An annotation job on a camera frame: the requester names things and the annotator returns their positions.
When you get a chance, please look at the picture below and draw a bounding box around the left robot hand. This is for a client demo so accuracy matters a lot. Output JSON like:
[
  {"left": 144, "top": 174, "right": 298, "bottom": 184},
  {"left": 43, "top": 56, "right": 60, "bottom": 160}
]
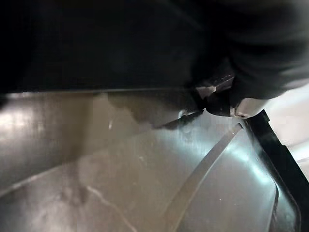
[{"left": 0, "top": 0, "right": 309, "bottom": 129}]

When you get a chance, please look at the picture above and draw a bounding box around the black plastic housing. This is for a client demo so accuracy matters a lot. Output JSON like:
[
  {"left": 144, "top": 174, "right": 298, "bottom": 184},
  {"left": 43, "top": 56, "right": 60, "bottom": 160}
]
[{"left": 0, "top": 88, "right": 309, "bottom": 232}]

